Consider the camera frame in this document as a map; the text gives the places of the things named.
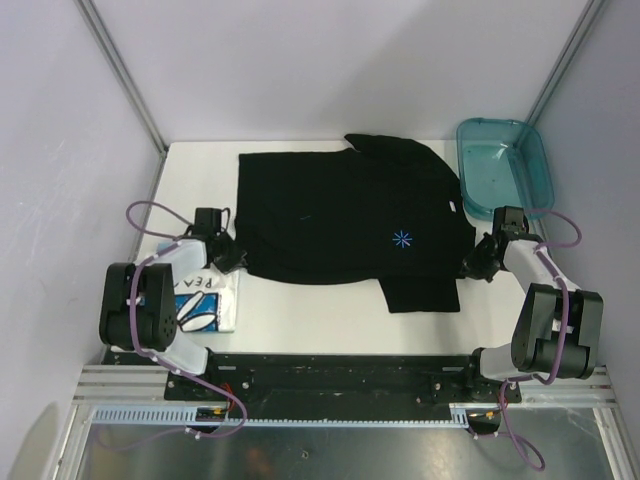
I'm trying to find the right aluminium frame post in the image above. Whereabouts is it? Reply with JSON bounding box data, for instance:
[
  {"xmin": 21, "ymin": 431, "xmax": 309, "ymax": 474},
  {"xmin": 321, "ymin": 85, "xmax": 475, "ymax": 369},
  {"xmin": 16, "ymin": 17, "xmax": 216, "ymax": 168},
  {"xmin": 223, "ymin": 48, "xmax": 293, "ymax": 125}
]
[{"xmin": 525, "ymin": 0, "xmax": 610, "ymax": 127}]

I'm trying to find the white folded daisy t-shirt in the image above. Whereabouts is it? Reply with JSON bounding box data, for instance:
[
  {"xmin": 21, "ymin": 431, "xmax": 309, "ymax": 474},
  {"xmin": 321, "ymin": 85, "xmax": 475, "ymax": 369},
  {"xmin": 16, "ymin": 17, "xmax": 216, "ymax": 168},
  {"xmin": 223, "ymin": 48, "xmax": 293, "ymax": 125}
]
[{"xmin": 151, "ymin": 240, "xmax": 239, "ymax": 333}]

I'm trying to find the black t-shirt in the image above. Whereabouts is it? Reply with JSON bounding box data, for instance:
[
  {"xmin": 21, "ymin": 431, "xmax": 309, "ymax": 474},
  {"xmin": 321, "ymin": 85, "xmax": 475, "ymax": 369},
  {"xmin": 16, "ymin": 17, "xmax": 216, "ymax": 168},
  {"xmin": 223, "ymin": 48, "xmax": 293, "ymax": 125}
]
[{"xmin": 235, "ymin": 133, "xmax": 476, "ymax": 313}]

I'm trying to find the grey slotted cable duct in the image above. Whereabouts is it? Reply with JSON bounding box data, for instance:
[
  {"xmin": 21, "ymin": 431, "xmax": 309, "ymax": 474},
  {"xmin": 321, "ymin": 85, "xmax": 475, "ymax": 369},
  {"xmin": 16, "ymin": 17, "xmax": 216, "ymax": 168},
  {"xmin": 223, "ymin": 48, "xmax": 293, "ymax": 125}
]
[{"xmin": 89, "ymin": 404, "xmax": 474, "ymax": 430}]

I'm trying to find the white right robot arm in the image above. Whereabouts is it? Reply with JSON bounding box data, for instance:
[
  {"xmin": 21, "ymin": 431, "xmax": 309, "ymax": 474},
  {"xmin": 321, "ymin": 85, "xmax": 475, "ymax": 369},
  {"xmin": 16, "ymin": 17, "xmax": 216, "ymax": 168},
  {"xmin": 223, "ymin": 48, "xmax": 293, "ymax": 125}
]
[{"xmin": 461, "ymin": 206, "xmax": 604, "ymax": 401}]

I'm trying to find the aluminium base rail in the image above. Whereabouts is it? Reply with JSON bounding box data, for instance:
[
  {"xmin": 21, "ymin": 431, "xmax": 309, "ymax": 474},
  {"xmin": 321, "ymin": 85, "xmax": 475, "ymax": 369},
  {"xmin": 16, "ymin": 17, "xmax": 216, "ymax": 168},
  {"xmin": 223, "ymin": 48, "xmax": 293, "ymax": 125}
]
[{"xmin": 74, "ymin": 365, "xmax": 616, "ymax": 407}]

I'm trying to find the left aluminium frame post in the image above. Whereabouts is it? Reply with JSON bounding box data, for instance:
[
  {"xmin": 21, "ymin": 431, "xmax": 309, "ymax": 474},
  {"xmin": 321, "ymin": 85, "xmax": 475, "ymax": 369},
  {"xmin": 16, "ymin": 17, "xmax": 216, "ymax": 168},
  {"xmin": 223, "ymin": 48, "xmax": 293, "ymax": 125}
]
[{"xmin": 74, "ymin": 0, "xmax": 168, "ymax": 157}]

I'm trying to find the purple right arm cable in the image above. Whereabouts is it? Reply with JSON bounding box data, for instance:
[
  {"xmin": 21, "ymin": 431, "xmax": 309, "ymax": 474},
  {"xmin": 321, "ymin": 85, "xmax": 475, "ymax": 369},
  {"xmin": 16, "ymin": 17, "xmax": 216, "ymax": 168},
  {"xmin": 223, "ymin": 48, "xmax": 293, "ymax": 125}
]
[{"xmin": 499, "ymin": 207, "xmax": 584, "ymax": 471}]

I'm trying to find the aluminium frame post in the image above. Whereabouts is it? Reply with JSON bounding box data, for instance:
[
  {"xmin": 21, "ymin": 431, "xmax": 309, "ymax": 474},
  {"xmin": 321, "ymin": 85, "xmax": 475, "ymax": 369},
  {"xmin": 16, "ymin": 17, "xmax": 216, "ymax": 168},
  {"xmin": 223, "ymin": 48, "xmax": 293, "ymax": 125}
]
[
  {"xmin": 74, "ymin": 0, "xmax": 168, "ymax": 157},
  {"xmin": 525, "ymin": 0, "xmax": 610, "ymax": 127}
]

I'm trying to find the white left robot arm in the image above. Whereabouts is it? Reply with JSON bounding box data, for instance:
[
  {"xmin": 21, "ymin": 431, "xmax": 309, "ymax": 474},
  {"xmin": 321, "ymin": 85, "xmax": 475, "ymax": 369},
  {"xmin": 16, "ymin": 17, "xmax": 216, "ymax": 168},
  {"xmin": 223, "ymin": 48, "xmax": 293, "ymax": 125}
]
[{"xmin": 99, "ymin": 207, "xmax": 246, "ymax": 400}]

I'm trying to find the teal plastic bin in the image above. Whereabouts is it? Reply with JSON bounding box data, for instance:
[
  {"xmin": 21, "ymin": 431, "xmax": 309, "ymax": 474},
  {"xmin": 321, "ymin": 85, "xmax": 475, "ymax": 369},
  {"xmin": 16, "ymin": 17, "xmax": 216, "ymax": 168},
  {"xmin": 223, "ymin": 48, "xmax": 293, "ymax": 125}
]
[{"xmin": 456, "ymin": 118, "xmax": 555, "ymax": 221}]

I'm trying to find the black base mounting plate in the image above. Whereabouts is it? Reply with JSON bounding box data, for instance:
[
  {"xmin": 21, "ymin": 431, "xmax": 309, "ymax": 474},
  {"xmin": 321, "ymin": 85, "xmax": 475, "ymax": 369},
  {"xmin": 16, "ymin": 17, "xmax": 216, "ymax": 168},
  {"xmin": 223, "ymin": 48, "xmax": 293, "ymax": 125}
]
[{"xmin": 164, "ymin": 353, "xmax": 522, "ymax": 432}]

